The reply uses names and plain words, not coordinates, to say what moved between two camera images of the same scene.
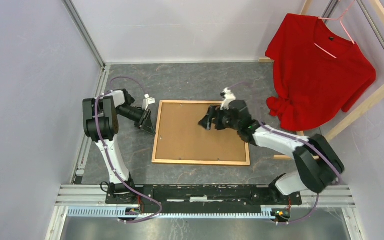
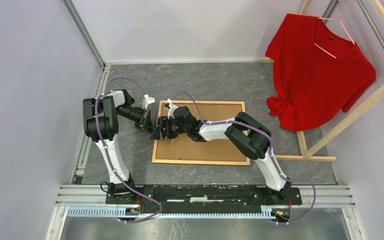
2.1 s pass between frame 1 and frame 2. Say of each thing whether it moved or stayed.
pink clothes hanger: stayed
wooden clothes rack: stayed
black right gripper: moved
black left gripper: stayed
